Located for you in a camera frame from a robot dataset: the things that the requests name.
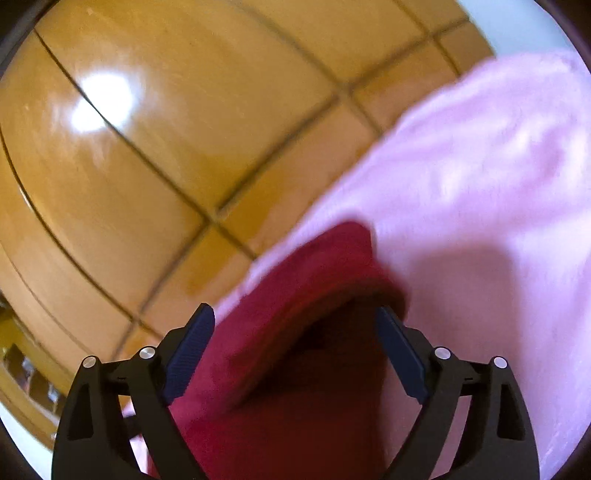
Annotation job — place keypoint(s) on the wooden wardrobe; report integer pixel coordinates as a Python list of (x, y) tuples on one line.
[(184, 115)]

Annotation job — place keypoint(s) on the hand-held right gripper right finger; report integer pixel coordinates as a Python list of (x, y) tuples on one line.
[(399, 355)]

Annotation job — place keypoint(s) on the wooden glass-front cabinet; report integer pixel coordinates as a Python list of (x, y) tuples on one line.
[(23, 364)]

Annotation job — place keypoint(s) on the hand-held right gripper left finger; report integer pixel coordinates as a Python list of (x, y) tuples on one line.
[(191, 350)]

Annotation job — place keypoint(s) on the pink quilted blanket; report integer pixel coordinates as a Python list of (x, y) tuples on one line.
[(461, 184)]

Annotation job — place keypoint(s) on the red garment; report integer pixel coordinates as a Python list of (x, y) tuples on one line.
[(286, 300)]

